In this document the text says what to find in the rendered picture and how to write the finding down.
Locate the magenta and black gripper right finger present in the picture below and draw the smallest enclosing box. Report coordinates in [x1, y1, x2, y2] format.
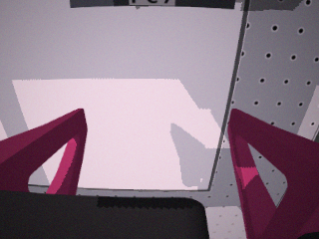
[227, 109, 319, 239]

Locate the light grey perforated base plate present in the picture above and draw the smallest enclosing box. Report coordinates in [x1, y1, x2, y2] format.
[76, 0, 319, 239]

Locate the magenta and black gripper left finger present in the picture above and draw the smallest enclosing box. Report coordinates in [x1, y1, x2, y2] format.
[0, 109, 88, 195]

